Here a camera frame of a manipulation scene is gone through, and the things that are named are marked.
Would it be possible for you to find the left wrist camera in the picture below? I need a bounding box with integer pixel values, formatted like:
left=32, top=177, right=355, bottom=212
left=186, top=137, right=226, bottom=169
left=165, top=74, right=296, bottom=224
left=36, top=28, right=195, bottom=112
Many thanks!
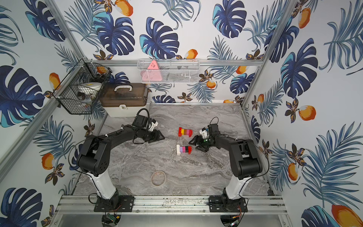
left=149, top=119, right=158, bottom=131

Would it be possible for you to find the white 2x4 lego brick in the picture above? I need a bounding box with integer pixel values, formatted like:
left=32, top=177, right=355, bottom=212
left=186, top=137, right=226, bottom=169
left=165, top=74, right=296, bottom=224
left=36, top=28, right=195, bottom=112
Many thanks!
left=176, top=145, right=181, bottom=156

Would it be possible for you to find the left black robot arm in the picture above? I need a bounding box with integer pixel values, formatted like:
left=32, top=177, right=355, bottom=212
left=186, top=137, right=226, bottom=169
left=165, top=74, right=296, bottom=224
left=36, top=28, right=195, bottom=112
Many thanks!
left=77, top=115, right=165, bottom=203

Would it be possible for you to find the white bowl in basket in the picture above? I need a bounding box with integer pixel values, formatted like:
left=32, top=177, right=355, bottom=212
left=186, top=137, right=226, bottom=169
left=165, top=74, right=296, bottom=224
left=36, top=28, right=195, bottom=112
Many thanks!
left=77, top=82, right=102, bottom=94

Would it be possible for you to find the tape roll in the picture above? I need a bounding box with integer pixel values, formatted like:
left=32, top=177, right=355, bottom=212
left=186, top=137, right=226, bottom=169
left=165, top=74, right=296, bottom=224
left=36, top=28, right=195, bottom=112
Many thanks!
left=150, top=170, right=167, bottom=187

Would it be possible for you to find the clear wall shelf basket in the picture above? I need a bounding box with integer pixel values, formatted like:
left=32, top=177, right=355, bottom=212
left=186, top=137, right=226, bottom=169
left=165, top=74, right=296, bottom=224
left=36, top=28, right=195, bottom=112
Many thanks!
left=137, top=59, right=200, bottom=84

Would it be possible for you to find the black wire basket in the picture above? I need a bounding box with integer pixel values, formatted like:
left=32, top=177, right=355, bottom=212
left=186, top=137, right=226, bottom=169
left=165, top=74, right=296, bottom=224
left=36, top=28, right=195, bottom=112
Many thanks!
left=52, top=59, right=112, bottom=115

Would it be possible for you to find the brown lid storage box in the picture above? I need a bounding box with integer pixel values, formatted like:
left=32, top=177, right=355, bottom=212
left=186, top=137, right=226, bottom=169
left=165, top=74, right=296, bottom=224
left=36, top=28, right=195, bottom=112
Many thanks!
left=99, top=83, right=150, bottom=117

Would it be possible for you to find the pink triangle object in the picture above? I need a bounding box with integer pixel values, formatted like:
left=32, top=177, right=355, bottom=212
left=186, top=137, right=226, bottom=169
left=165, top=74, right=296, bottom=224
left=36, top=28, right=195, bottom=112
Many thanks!
left=141, top=60, right=163, bottom=83

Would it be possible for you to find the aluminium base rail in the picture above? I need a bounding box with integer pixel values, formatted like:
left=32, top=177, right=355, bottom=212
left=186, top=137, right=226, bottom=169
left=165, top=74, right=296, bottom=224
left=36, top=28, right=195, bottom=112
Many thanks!
left=55, top=196, right=287, bottom=215

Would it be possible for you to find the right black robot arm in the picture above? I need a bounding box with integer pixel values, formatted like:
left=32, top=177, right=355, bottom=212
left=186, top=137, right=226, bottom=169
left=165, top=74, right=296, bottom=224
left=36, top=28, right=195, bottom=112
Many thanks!
left=189, top=124, right=263, bottom=200

